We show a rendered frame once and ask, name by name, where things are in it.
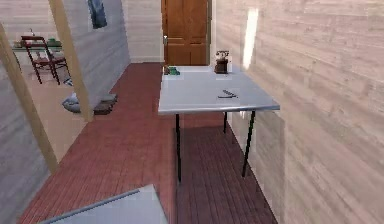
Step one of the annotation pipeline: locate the grey table with black legs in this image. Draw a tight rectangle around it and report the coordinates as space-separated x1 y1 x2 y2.
157 64 281 184

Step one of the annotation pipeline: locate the black thin pen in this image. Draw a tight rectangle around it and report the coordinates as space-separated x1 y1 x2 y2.
217 89 239 100

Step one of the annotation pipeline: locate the green small object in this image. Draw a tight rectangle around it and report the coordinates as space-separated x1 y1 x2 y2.
163 66 181 76

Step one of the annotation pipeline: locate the brown wooden room door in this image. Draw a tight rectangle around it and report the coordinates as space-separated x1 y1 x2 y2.
161 0 212 67

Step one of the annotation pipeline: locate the grey flat tabletop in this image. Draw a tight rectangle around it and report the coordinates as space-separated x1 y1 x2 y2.
39 184 169 224

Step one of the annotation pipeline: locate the red wooden chair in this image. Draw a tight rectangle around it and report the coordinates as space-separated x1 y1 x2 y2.
20 35 72 86

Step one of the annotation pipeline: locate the green dining table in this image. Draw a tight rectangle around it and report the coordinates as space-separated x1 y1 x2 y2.
11 42 64 54

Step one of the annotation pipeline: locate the blue framed wall picture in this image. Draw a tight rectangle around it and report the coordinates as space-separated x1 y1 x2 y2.
87 0 108 30

